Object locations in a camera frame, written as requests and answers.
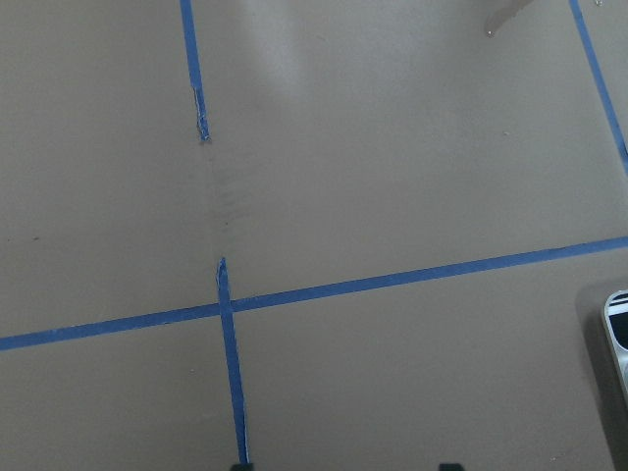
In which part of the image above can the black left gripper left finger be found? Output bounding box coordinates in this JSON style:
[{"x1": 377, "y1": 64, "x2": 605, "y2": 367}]
[{"x1": 231, "y1": 463, "x2": 252, "y2": 471}]

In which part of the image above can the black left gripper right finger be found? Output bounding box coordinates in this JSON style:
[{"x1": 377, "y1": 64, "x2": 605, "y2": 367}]
[{"x1": 438, "y1": 462, "x2": 462, "y2": 471}]

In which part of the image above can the silver digital kitchen scale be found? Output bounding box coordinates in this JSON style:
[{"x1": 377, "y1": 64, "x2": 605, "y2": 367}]
[{"x1": 601, "y1": 289, "x2": 628, "y2": 471}]

